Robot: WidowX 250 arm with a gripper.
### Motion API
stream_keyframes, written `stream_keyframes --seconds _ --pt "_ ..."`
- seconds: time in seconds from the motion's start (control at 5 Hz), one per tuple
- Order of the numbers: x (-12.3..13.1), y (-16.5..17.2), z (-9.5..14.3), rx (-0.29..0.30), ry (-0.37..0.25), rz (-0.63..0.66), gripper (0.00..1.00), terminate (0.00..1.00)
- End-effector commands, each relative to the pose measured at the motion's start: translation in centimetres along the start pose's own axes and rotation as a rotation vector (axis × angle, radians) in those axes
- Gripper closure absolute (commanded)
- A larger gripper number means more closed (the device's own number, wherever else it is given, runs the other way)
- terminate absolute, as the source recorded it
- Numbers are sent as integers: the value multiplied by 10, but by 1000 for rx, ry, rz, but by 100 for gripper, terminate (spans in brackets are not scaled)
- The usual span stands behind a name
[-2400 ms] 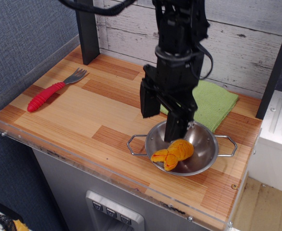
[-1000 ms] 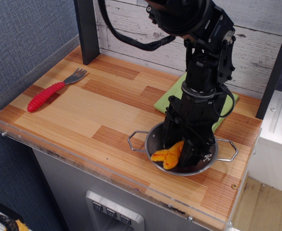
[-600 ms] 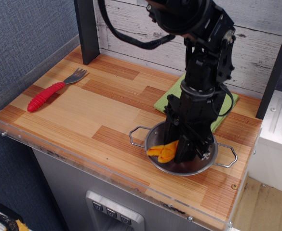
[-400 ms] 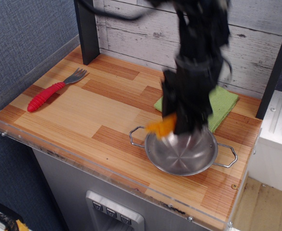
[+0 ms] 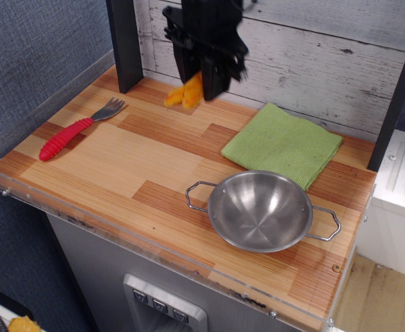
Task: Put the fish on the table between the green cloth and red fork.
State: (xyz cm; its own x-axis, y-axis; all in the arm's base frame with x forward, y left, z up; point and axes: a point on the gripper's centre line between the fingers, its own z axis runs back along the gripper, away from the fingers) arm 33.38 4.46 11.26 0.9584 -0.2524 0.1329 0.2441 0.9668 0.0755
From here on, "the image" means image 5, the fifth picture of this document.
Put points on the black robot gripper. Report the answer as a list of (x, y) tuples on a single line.
[(204, 36)]

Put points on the orange plush toy fish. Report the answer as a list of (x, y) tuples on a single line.
[(189, 95)]

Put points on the green folded towel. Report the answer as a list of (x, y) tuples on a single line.
[(278, 142)]

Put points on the clear acrylic table guard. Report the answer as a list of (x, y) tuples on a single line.
[(133, 194)]

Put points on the grey toy fridge cabinet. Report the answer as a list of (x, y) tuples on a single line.
[(127, 291)]

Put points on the white toy sink unit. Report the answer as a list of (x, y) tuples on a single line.
[(381, 234)]

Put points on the yellow object bottom left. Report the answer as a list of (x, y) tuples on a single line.
[(23, 324)]

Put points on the black vertical post left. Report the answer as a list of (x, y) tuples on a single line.
[(124, 36)]

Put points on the black vertical post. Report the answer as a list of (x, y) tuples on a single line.
[(124, 36), (389, 122)]

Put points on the fork with red handle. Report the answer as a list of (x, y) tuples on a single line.
[(60, 140)]

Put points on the stainless steel two-handled bowl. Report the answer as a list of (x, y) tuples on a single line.
[(260, 211)]

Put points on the black vertical post right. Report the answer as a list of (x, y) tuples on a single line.
[(389, 122)]

